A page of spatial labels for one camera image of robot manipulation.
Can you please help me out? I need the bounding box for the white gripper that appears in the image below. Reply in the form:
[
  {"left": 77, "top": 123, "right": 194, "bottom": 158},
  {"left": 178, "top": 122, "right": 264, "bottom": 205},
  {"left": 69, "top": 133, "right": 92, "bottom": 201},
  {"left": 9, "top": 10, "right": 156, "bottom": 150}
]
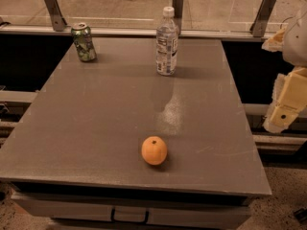
[{"left": 262, "top": 4, "right": 307, "bottom": 133}]

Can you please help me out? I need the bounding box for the clear plastic water bottle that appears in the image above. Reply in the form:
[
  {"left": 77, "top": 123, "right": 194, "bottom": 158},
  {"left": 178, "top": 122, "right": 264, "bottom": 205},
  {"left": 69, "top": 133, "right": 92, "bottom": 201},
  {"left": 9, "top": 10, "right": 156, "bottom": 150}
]
[{"left": 155, "top": 7, "right": 178, "bottom": 76}]

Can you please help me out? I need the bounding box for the orange fruit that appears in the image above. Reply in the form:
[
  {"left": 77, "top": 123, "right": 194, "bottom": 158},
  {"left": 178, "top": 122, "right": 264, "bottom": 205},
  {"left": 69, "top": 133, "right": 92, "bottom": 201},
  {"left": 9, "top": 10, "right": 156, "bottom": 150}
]
[{"left": 141, "top": 136, "right": 168, "bottom": 166}]

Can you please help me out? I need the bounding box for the green soda can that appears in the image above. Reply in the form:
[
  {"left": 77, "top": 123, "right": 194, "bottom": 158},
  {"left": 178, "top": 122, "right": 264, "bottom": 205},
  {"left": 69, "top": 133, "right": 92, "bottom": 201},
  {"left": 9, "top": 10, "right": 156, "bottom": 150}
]
[{"left": 71, "top": 22, "right": 97, "bottom": 62}]

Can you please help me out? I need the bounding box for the right metal railing bracket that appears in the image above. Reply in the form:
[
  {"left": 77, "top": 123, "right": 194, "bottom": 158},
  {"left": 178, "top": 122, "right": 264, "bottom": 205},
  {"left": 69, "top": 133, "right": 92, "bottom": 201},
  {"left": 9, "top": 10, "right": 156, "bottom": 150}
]
[{"left": 250, "top": 0, "right": 276, "bottom": 37}]

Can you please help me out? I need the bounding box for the metal railing bracket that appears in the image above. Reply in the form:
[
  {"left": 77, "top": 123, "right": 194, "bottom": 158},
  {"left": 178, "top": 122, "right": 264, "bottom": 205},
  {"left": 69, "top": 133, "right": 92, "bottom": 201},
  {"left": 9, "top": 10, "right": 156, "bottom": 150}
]
[
  {"left": 44, "top": 0, "right": 67, "bottom": 32},
  {"left": 250, "top": 0, "right": 276, "bottom": 37},
  {"left": 172, "top": 0, "right": 184, "bottom": 33}
]

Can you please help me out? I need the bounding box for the middle metal railing bracket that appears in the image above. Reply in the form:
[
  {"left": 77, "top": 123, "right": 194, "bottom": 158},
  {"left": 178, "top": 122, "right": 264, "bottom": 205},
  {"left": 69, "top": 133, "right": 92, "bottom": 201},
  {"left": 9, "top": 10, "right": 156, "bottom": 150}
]
[{"left": 172, "top": 0, "right": 184, "bottom": 33}]

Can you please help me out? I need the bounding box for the grey drawer with black handle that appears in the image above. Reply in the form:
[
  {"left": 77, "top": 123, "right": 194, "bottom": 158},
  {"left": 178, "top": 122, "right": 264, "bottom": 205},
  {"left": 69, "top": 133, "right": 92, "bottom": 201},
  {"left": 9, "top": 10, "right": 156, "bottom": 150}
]
[{"left": 11, "top": 190, "right": 252, "bottom": 230}]

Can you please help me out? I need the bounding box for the left metal railing bracket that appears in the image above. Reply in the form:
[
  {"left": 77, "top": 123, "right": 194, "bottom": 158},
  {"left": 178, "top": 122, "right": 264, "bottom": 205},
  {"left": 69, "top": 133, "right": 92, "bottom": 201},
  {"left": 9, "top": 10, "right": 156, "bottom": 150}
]
[{"left": 44, "top": 0, "right": 67, "bottom": 32}]

